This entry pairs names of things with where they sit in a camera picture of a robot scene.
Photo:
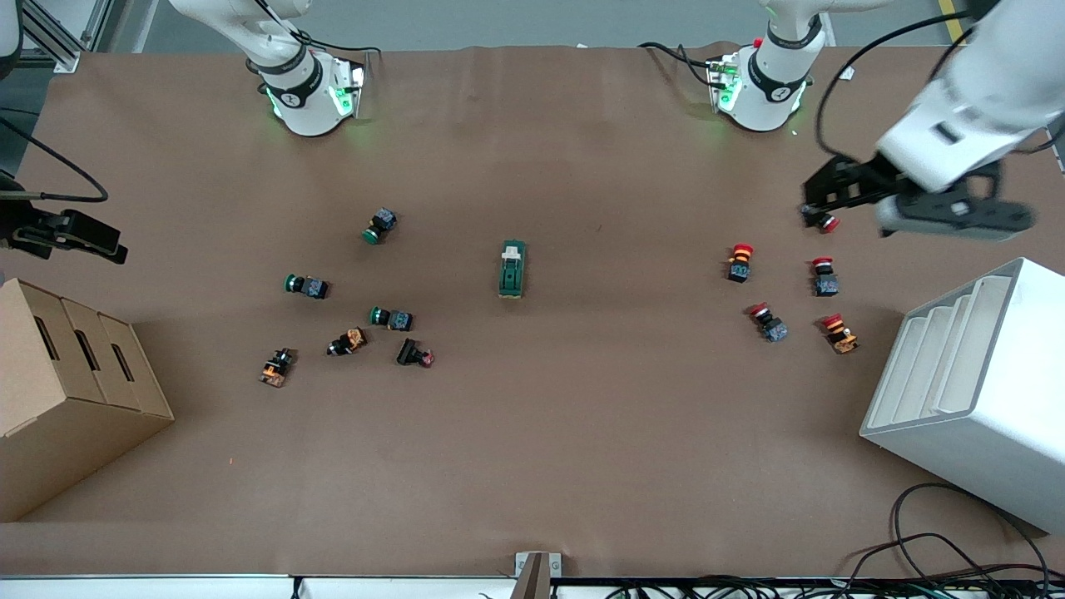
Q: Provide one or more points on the green pushbutton grey block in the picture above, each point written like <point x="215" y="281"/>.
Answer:
<point x="308" y="286"/>
<point x="380" y="225"/>
<point x="393" y="319"/>

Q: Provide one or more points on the red mushroom button orange block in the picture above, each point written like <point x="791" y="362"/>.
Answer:
<point x="840" y="335"/>

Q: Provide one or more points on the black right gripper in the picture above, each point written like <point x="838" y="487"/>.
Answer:
<point x="17" y="223"/>

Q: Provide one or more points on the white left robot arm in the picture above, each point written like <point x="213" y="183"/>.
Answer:
<point x="982" y="100"/>

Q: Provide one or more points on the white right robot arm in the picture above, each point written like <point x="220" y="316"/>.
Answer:
<point x="308" y="100"/>

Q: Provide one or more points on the brown table mat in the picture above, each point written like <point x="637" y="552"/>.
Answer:
<point x="582" y="433"/>

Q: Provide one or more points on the aluminium camera post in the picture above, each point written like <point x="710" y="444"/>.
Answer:
<point x="537" y="574"/>

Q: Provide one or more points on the red mushroom button black block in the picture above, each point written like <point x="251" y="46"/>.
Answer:
<point x="740" y="264"/>

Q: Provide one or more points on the red mushroom button grey block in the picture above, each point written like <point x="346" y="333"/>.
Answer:
<point x="829" y="223"/>
<point x="825" y="281"/>
<point x="770" y="324"/>

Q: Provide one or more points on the black pushbutton orange block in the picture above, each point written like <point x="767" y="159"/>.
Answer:
<point x="347" y="342"/>
<point x="277" y="368"/>

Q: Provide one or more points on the black square pushbutton red terminals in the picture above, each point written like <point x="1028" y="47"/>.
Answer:
<point x="411" y="353"/>

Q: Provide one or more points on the white stepped rack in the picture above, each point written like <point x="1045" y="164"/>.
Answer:
<point x="982" y="416"/>

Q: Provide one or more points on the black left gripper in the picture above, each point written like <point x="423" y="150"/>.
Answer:
<point x="862" y="182"/>

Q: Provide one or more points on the brown cardboard box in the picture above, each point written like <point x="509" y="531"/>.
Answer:
<point x="50" y="416"/>

